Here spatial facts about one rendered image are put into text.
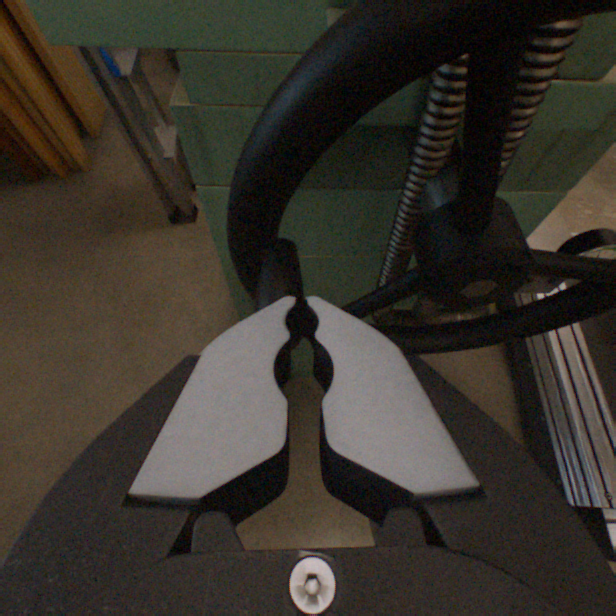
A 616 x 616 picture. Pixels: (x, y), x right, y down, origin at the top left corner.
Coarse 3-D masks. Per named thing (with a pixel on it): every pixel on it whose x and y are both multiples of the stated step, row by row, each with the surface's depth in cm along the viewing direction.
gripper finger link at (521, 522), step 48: (432, 384) 8; (480, 432) 7; (480, 480) 6; (528, 480) 6; (432, 528) 5; (480, 528) 5; (528, 528) 5; (576, 528) 5; (528, 576) 5; (576, 576) 5
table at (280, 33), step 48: (48, 0) 22; (96, 0) 22; (144, 0) 22; (192, 0) 22; (240, 0) 23; (288, 0) 23; (336, 0) 23; (192, 48) 25; (240, 48) 25; (288, 48) 25; (576, 96) 19
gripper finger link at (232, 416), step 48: (240, 336) 10; (288, 336) 10; (192, 384) 8; (240, 384) 8; (192, 432) 7; (240, 432) 7; (288, 432) 7; (144, 480) 6; (192, 480) 6; (240, 480) 6
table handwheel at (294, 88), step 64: (384, 0) 9; (448, 0) 8; (512, 0) 8; (576, 0) 9; (320, 64) 10; (384, 64) 10; (512, 64) 10; (256, 128) 12; (320, 128) 11; (256, 192) 14; (448, 192) 20; (256, 256) 17; (448, 256) 17; (512, 256) 16; (576, 256) 21; (512, 320) 28; (576, 320) 25
